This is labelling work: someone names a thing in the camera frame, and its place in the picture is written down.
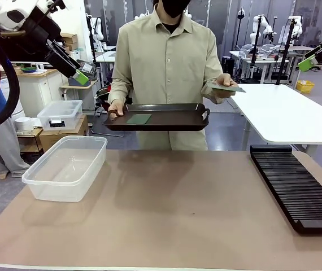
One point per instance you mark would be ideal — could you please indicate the green bowl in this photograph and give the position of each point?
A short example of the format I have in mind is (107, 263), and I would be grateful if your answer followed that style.
(28, 69)

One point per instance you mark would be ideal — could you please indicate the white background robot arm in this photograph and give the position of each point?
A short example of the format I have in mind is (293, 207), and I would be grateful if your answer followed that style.
(97, 28)
(260, 28)
(296, 25)

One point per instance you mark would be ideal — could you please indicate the black computer tower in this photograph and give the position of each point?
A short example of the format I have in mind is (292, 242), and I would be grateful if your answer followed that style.
(228, 67)

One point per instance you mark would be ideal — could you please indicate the small wooden top table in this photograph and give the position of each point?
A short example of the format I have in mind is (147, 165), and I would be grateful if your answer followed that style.
(82, 87)

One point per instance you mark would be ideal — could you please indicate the person's right hand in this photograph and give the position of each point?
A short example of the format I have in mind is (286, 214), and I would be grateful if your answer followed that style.
(115, 108)

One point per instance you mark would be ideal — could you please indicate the person's left hand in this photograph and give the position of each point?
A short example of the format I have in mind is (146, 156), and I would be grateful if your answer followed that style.
(225, 80)

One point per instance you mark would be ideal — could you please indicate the grey trousers bystander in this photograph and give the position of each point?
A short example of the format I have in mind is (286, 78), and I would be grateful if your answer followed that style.
(2, 152)

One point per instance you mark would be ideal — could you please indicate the red and black bag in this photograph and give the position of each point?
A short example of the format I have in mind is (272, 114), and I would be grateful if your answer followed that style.
(103, 98)

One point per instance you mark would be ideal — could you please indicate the dark brown serving tray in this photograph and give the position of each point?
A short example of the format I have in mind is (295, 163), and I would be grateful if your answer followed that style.
(166, 120)

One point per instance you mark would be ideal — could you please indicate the brown cardboard box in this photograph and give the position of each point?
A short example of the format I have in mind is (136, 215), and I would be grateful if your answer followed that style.
(65, 135)

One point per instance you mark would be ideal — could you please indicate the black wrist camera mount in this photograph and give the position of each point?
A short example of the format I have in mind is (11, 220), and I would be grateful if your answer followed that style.
(38, 26)

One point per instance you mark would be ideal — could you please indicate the white background worktable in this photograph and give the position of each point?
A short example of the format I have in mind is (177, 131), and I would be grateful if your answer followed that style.
(254, 60)

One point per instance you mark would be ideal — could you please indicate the black frame side table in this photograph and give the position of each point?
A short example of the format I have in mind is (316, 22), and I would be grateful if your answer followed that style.
(29, 142)

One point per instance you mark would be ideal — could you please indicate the white desk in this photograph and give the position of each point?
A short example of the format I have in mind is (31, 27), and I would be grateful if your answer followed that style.
(285, 113)

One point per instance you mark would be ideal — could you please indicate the white cabinet with wooden top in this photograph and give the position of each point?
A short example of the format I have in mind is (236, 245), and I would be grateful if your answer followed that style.
(39, 90)

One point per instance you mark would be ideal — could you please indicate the black slotted PCB rack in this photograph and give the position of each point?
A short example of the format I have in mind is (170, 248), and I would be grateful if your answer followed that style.
(293, 186)

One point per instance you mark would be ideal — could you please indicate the black tripod stand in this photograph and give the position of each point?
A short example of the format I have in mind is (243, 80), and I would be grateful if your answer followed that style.
(286, 50)

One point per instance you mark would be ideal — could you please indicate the person's right forearm beige sleeve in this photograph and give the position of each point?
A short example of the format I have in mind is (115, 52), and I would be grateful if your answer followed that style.
(119, 90)

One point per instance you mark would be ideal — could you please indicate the stacked cardboard boxes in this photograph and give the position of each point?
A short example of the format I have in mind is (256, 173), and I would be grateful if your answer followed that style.
(70, 41)

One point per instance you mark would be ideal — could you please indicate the green PCB board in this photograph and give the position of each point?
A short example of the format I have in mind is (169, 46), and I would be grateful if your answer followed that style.
(138, 119)
(230, 89)

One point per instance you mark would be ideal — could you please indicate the yellow plastic crate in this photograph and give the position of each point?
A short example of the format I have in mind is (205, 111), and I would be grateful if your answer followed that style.
(305, 87)

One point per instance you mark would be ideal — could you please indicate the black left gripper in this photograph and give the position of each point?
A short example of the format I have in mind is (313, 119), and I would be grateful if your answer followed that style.
(62, 59)

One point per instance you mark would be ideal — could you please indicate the black face mask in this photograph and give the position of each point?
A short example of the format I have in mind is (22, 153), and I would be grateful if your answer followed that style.
(175, 8)

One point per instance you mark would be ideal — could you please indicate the person in beige shirt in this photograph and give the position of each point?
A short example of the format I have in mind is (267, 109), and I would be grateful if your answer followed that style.
(166, 70)

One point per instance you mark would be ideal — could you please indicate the small clear lidded storage box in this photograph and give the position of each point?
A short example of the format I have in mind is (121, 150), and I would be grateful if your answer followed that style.
(59, 114)

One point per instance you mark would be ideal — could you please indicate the clear plastic bin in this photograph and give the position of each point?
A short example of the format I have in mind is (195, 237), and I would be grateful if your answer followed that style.
(65, 172)

